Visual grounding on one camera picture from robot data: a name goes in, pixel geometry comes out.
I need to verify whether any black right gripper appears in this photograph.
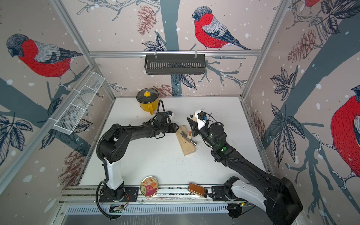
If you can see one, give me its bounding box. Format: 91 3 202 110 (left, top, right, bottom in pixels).
188 114 218 150

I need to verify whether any wooden handle claw hammer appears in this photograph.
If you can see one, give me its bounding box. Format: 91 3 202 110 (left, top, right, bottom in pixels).
181 115 197 146

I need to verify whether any pale wooden block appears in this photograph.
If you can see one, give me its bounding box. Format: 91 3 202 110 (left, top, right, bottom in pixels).
176 125 196 156

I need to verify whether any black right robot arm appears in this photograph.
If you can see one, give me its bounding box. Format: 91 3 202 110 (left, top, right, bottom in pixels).
187 117 303 225

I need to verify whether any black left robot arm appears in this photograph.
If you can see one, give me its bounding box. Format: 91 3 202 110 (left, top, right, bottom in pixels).
96 111 180 203

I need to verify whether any yellow pot with lid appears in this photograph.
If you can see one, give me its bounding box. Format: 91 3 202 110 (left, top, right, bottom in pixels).
136 88 159 115

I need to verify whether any round colourful tin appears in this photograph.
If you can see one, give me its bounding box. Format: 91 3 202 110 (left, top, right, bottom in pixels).
140 176 159 198

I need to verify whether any brown leather case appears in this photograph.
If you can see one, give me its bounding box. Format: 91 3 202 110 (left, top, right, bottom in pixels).
187 182 208 197

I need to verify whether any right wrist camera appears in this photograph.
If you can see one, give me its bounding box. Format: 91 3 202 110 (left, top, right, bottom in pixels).
194 110 209 130

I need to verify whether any black hanging wire basket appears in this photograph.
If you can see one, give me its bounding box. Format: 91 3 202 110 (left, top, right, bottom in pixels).
144 54 206 75

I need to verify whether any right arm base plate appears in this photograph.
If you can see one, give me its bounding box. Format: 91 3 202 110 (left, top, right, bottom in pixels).
207 186 247 202

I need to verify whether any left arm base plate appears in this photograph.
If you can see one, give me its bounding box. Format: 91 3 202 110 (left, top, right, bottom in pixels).
99 186 139 203

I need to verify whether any white wire mesh shelf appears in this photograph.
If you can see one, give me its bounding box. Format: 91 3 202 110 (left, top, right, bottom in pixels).
52 72 105 135

